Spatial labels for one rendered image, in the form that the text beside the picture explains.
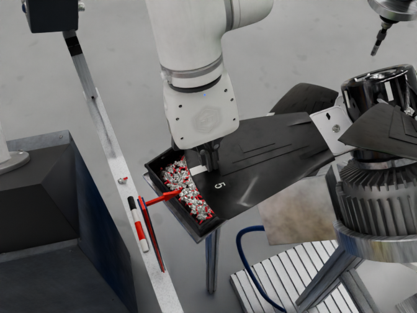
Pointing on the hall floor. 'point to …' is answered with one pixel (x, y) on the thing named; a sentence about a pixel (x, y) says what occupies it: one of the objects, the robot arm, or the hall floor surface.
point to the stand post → (327, 279)
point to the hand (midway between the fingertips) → (208, 156)
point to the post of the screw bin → (212, 259)
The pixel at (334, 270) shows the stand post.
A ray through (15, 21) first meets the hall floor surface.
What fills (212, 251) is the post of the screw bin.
